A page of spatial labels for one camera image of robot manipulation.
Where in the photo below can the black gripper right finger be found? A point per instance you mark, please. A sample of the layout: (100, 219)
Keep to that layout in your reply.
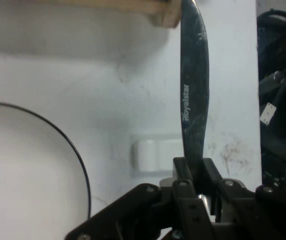
(262, 215)

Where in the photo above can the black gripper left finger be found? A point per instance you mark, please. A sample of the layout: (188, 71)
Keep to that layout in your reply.
(142, 215)

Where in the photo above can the steel table knife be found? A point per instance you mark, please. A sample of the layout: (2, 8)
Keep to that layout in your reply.
(195, 75)

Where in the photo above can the white ceramic cutlery rest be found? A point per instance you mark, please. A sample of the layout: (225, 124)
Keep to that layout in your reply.
(147, 155)

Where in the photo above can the white plate with black rim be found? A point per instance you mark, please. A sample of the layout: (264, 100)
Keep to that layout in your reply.
(20, 175)

